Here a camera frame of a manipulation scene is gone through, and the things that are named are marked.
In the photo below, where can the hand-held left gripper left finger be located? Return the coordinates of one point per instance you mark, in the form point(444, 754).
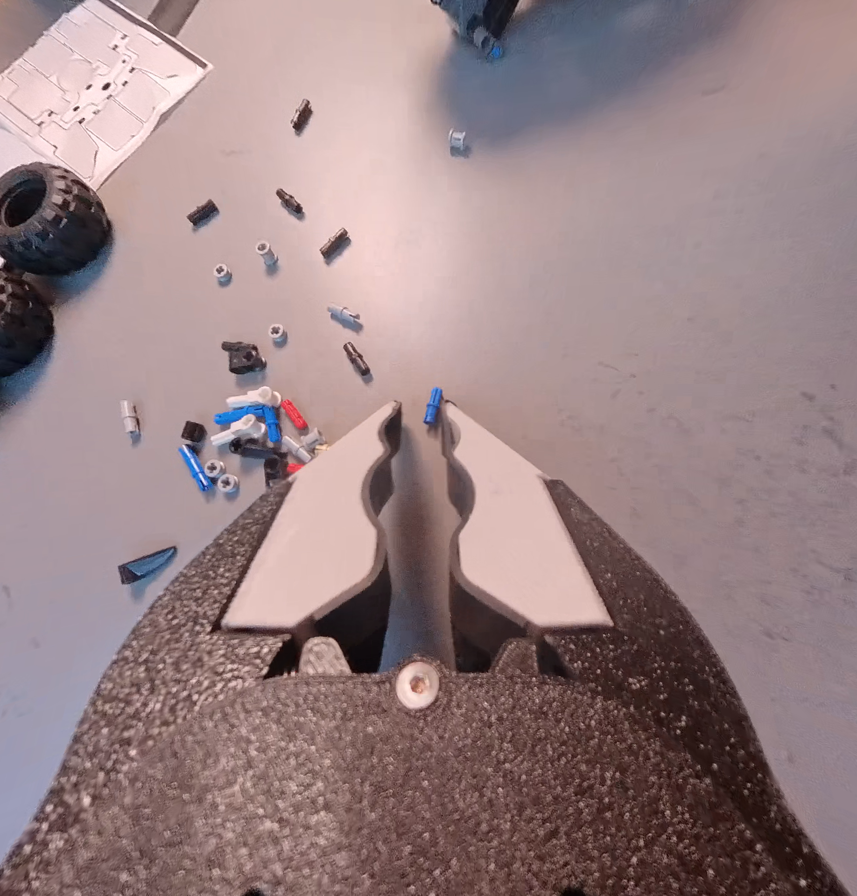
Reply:
point(303, 560)

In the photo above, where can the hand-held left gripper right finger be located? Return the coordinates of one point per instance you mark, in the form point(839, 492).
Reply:
point(527, 553)

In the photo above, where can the blue lego pin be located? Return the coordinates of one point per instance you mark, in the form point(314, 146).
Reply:
point(193, 466)
point(434, 406)

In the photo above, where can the small black lego connector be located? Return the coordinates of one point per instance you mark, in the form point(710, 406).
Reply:
point(301, 116)

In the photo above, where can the white lego vehicle model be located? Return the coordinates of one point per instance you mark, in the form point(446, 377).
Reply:
point(478, 21)

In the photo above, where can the black and blue lego connector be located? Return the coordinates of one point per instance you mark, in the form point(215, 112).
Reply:
point(149, 564)

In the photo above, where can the thin dark lego pin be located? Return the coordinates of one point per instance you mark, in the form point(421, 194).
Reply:
point(357, 360)

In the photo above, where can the small pale lego pin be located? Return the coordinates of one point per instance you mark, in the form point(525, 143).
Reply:
point(345, 317)
point(129, 419)

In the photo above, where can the short black lego pin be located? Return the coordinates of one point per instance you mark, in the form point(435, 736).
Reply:
point(335, 244)

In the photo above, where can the small black lego piece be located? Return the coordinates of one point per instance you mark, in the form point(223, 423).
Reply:
point(203, 213)

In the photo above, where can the lego sticker sheet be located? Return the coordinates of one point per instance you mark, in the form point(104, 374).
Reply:
point(86, 84)

